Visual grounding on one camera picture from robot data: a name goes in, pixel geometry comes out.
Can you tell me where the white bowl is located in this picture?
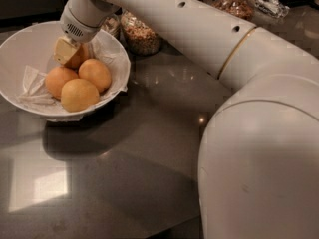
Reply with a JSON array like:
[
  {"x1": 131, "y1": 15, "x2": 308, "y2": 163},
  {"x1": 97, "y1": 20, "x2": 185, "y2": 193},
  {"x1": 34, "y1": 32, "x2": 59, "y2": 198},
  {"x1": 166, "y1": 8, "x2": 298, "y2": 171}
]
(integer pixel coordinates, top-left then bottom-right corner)
[{"x1": 0, "y1": 21, "x2": 131, "y2": 121}]

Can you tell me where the white paper liner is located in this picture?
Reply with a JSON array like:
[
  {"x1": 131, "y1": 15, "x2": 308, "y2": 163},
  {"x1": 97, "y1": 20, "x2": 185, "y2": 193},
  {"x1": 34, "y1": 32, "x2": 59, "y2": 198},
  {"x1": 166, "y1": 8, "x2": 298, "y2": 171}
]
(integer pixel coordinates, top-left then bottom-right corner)
[{"x1": 17, "y1": 31, "x2": 131, "y2": 121}]

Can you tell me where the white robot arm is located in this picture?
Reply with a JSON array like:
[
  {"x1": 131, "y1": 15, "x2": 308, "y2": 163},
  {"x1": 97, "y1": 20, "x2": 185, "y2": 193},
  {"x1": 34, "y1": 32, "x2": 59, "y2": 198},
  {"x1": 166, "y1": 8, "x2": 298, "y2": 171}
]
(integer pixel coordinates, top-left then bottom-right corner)
[{"x1": 61, "y1": 0, "x2": 319, "y2": 239}]

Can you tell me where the glass jar with mixed cereal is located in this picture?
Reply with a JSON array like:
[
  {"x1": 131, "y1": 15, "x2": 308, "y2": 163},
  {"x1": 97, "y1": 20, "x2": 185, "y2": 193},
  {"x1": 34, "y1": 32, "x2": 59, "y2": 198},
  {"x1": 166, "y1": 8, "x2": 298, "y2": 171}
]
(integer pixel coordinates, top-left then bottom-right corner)
[{"x1": 120, "y1": 11, "x2": 162, "y2": 56}]

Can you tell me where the orange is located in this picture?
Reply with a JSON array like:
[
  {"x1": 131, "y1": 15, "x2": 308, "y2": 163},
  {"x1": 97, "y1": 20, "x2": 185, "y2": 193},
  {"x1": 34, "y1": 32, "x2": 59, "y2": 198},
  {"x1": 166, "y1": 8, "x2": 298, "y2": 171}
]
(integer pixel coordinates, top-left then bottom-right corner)
[
  {"x1": 45, "y1": 66, "x2": 78, "y2": 100},
  {"x1": 78, "y1": 59, "x2": 112, "y2": 93},
  {"x1": 61, "y1": 79, "x2": 100, "y2": 112},
  {"x1": 64, "y1": 44, "x2": 91, "y2": 69}
]

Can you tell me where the clear plastic bag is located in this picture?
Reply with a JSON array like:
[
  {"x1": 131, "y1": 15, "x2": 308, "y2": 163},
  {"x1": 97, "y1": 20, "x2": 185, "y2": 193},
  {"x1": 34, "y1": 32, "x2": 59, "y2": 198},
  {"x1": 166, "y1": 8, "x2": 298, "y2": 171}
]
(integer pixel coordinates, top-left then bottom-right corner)
[{"x1": 249, "y1": 0, "x2": 290, "y2": 18}]

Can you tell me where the glass jar with pale cubes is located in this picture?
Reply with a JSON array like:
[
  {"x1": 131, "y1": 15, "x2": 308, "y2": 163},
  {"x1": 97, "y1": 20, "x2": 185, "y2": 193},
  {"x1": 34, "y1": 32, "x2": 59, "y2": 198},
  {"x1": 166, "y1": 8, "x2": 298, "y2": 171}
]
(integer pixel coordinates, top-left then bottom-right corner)
[{"x1": 102, "y1": 14, "x2": 121, "y2": 39}]

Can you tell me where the glass jar with brown cereal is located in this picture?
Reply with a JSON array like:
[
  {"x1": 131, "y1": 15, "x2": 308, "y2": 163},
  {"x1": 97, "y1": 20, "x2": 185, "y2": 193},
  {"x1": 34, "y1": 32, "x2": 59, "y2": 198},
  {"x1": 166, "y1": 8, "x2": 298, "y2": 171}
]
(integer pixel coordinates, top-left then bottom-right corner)
[{"x1": 211, "y1": 0, "x2": 254, "y2": 20}]

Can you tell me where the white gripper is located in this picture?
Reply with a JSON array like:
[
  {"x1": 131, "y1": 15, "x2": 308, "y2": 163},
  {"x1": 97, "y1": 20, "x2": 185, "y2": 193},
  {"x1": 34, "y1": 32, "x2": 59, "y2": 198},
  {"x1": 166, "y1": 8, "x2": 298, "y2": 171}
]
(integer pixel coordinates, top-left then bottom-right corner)
[{"x1": 54, "y1": 0, "x2": 119, "y2": 64}]

